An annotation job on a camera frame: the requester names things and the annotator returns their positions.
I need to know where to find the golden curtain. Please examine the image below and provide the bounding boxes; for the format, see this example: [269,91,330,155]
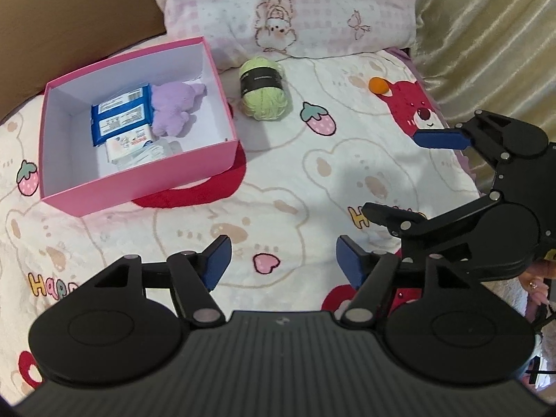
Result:
[410,0,556,140]

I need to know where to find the clear plastic box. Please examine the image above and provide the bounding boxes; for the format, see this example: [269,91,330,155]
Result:
[139,139,185,166]

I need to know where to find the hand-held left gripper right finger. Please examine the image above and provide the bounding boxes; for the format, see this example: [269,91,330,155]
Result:
[336,235,474,326]

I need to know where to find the small white tissue packet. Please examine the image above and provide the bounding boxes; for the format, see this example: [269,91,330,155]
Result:
[104,136,155,166]

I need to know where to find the black cable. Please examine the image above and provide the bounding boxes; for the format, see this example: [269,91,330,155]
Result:
[525,302,556,385]

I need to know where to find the purple bed sheet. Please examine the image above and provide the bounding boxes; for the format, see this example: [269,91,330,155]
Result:
[386,48,483,192]

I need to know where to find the bear printed blanket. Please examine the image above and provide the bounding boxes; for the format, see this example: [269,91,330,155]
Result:
[0,37,491,400]

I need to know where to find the pink cardboard box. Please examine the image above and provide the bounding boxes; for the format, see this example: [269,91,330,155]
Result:
[39,36,240,218]

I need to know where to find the person's right hand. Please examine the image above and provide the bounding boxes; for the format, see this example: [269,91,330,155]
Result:
[519,260,556,319]

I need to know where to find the pink patterned pillow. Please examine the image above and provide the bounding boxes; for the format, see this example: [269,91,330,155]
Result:
[143,0,420,72]

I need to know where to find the brown pillow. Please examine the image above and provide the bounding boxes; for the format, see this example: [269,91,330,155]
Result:
[0,0,168,120]

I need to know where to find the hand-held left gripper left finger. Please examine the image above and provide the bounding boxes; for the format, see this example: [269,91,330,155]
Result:
[76,235,227,326]

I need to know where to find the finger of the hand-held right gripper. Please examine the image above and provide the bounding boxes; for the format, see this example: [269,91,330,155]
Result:
[362,191,505,272]
[412,111,515,161]

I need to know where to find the purple plush toy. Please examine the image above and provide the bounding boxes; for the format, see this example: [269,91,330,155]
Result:
[150,82,207,137]

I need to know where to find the blue wet wipes packet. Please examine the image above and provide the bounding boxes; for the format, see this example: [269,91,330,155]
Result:
[90,84,154,147]

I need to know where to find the green yarn ball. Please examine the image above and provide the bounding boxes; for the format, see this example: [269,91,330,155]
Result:
[239,56,289,122]

